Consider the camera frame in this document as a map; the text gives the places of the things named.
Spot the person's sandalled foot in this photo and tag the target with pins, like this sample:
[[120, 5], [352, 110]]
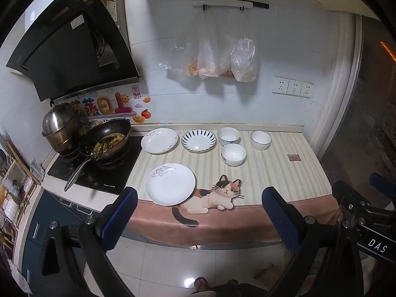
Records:
[[199, 284]]

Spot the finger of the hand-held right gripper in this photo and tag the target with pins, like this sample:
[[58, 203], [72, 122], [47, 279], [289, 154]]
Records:
[[349, 193], [383, 184]]

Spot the white bowl with dark rim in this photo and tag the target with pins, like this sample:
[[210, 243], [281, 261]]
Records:
[[260, 139]]

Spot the white plate with grey flower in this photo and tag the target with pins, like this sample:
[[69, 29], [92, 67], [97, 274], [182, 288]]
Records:
[[170, 188]]

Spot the white bowl with blue pattern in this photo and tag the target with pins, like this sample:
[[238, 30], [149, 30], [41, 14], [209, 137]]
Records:
[[229, 136], [233, 155]]

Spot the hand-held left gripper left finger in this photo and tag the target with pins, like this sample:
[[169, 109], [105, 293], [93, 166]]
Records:
[[119, 218]]

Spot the black range hood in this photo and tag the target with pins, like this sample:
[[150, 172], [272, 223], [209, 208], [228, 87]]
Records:
[[62, 52]]

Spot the red square wall sticker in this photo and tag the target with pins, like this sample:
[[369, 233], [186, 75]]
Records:
[[135, 87]]

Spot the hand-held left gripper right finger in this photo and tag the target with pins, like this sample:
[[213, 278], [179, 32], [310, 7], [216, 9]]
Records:
[[280, 219]]

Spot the cardboard piece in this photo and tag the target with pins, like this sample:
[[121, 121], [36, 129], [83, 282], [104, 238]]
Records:
[[267, 273]]

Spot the wall hook rail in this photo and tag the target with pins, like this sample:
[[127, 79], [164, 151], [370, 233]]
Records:
[[222, 3]]

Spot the wooden storage rack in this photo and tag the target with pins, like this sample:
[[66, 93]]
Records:
[[17, 176]]

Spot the clear plastic bag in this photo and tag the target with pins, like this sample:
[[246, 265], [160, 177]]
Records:
[[210, 55], [182, 49], [244, 58]]

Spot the white plate with branch print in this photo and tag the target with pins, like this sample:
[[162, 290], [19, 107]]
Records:
[[158, 144]]

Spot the colourful lettering wall sticker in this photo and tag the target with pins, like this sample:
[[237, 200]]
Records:
[[122, 106]]

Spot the stainless steel steamer pot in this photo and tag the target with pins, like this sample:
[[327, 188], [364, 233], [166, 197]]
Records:
[[60, 123]]

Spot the striped cat print mat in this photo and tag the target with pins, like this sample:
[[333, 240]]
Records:
[[272, 176]]

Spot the person's dark trouser leg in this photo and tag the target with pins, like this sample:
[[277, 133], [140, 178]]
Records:
[[238, 289]]

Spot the blue striped plate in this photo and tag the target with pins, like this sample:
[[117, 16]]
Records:
[[198, 142]]

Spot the orange fruit wall sticker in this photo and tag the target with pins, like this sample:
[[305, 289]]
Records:
[[145, 113]]

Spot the black glass cooktop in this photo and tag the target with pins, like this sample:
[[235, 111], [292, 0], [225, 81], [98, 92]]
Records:
[[120, 173]]

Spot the white wall socket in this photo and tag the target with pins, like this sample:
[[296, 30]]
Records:
[[294, 87], [280, 85], [306, 90]]

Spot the black wok with food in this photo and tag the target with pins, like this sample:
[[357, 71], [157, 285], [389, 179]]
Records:
[[108, 144]]

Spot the blue kitchen cabinet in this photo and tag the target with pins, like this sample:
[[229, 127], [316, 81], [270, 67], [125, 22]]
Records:
[[43, 210]]

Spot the small brown label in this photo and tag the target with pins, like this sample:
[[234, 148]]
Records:
[[294, 157]]

